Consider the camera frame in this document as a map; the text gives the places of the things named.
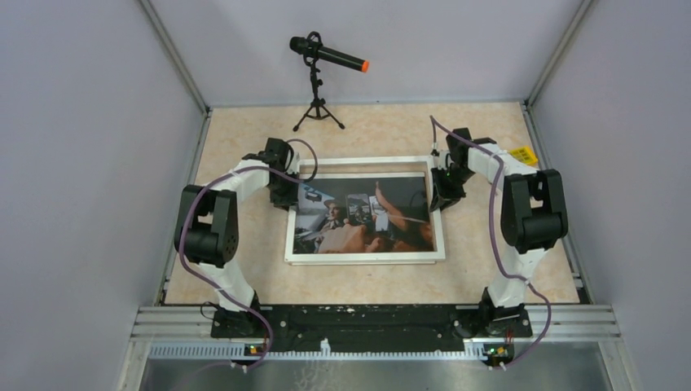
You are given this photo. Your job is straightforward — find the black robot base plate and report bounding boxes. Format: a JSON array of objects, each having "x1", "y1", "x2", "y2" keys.
[{"x1": 210, "y1": 304, "x2": 533, "y2": 353}]

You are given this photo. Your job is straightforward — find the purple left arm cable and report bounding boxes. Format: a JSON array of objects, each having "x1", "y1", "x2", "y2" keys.
[{"x1": 177, "y1": 138, "x2": 319, "y2": 373}]

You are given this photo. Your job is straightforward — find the yellow plastic box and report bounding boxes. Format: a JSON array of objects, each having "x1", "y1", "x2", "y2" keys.
[{"x1": 509, "y1": 146, "x2": 539, "y2": 166}]

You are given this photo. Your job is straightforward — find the white wooden photo frame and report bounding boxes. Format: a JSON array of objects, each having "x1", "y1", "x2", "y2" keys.
[{"x1": 284, "y1": 156, "x2": 447, "y2": 266}]

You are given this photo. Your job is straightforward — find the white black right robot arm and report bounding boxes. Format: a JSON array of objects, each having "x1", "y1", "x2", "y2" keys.
[{"x1": 429, "y1": 128, "x2": 568, "y2": 336}]

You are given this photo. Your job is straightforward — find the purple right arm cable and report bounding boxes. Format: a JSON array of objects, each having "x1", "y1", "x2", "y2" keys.
[{"x1": 429, "y1": 115, "x2": 552, "y2": 371}]

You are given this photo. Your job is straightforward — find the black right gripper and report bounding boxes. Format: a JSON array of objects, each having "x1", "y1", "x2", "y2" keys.
[{"x1": 430, "y1": 165, "x2": 475, "y2": 213}]

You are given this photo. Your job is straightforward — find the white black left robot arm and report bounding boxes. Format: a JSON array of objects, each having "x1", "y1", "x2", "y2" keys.
[{"x1": 174, "y1": 138, "x2": 301, "y2": 337}]

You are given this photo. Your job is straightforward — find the black microphone orange tip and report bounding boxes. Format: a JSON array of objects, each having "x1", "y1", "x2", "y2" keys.
[{"x1": 289, "y1": 36, "x2": 369, "y2": 72}]

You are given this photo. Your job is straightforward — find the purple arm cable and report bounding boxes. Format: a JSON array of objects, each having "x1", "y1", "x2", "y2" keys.
[
  {"x1": 429, "y1": 115, "x2": 552, "y2": 371},
  {"x1": 177, "y1": 138, "x2": 319, "y2": 373}
]

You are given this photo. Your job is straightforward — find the black tripod microphone stand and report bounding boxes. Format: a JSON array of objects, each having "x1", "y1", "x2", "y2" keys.
[{"x1": 290, "y1": 31, "x2": 346, "y2": 132}]

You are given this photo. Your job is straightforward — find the printed photo with backing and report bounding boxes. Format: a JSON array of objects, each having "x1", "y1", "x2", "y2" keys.
[{"x1": 292, "y1": 172, "x2": 438, "y2": 255}]

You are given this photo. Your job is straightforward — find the aluminium rail front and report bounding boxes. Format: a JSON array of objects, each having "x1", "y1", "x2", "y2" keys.
[{"x1": 130, "y1": 305, "x2": 621, "y2": 362}]

